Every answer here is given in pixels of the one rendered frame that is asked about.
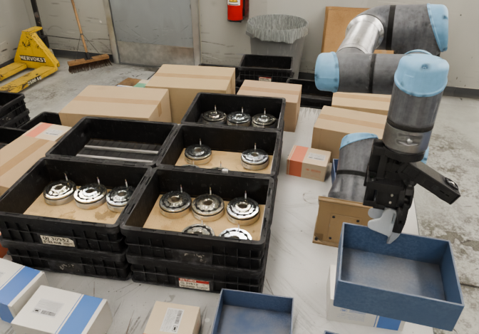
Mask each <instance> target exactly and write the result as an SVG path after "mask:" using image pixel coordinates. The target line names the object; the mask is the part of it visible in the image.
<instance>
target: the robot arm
mask: <svg viewBox="0 0 479 334"><path fill-rule="evenodd" d="M375 50H386V51H394V52H393V54H383V53H374V51H375ZM447 50H448V9H447V7H446V6H445V5H442V4H404V5H390V4H388V5H382V6H376V7H373V8H371V9H368V10H366V11H364V12H362V13H360V14H359V15H357V16H356V17H354V18H353V19H352V20H351V22H350V23H349V25H348V26H347V28H346V33H345V39H344V40H343V42H342V43H341V45H340V46H339V48H338V50H337V52H331V53H321V54H319V56H318V58H317V60H316V66H315V84H316V87H317V88H318V89H319V90H324V91H331V92H333V93H336V92H342V93H367V94H380V95H391V101H390V104H389V108H388V115H387V118H386V124H385V128H384V132H383V137H382V140H379V139H378V136H377V135H376V134H373V133H369V132H356V133H351V134H349V135H346V136H344V137H343V138H342V140H341V147H340V148H339V161H338V166H337V171H336V179H335V180H334V183H333V184H332V186H331V189H330V190H329V193H328V197H331V198H336V199H344V200H349V201H353V202H362V203H363V205H364V206H368V207H373V208H370V209H369V211H368V215H369V216H370V217H371V218H372V220H370V221H369V222H368V227H369V228H370V229H372V230H374V231H377V232H379V233H381V234H384V235H387V237H388V239H387V242H386V243H387V244H391V243H392V242H393V241H394V240H396V239H397V238H398V237H399V235H400V234H401V232H402V230H403V228H404V225H405V223H406V219H407V216H408V210H409V209H410V208H411V205H412V202H413V195H414V186H416V184H419V185H421V186H422V187H423V188H425V189H427V190H428V191H429V192H431V193H433V194H434V195H436V196H437V197H438V198H439V199H441V200H443V201H445V202H447V203H449V204H452V203H454V202H455V201H456V200H457V199H458V198H459V197H461V195H460V192H459V188H458V185H457V184H456V183H455V182H454V181H453V180H451V179H449V178H447V177H444V176H443V175H442V174H440V173H438V172H437V171H435V170H434V169H432V168H431V167H429V166H428V165H426V163H427V159H428V151H429V146H428V145H429V142H430V139H431V134H432V132H433V126H434V124H435V121H436V116H437V114H438V109H439V106H440V103H441V98H442V95H443V91H444V89H445V87H446V85H447V82H448V78H447V76H448V70H449V65H448V62H447V61H446V60H444V59H442V58H440V54H441V52H444V51H447Z"/></svg>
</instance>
